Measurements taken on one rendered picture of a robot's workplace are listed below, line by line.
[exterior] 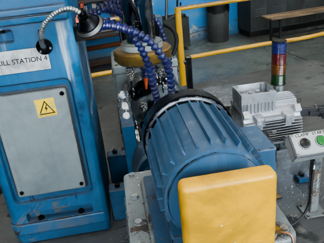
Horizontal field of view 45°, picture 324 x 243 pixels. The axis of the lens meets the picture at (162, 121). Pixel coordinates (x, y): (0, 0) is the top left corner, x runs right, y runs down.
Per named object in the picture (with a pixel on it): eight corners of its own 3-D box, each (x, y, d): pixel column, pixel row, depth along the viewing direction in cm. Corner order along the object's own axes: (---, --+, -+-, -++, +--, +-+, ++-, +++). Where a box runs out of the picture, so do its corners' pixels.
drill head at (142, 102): (129, 150, 150) (120, 88, 140) (123, 109, 187) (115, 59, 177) (193, 140, 153) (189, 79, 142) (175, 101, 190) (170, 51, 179)
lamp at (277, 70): (274, 76, 162) (274, 66, 160) (268, 72, 168) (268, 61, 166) (288, 74, 163) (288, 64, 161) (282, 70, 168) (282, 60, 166)
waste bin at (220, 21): (223, 36, 681) (222, 0, 656) (234, 40, 647) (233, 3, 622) (203, 40, 672) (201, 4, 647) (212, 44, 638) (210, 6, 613)
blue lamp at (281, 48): (275, 55, 159) (275, 44, 157) (269, 51, 164) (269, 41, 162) (289, 53, 159) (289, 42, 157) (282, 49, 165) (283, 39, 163)
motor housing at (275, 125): (246, 161, 134) (246, 111, 126) (229, 137, 151) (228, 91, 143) (302, 153, 135) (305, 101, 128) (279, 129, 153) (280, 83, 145)
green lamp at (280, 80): (274, 86, 164) (274, 76, 162) (268, 82, 170) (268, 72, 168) (287, 84, 165) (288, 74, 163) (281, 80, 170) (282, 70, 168)
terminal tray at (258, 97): (241, 116, 131) (241, 96, 128) (232, 104, 141) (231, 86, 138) (276, 111, 132) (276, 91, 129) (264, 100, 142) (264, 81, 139)
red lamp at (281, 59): (274, 66, 160) (275, 55, 159) (268, 61, 166) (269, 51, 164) (288, 64, 161) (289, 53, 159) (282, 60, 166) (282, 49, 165)
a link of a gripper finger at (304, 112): (315, 115, 141) (316, 116, 141) (297, 115, 140) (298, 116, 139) (317, 107, 140) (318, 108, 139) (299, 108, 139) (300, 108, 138)
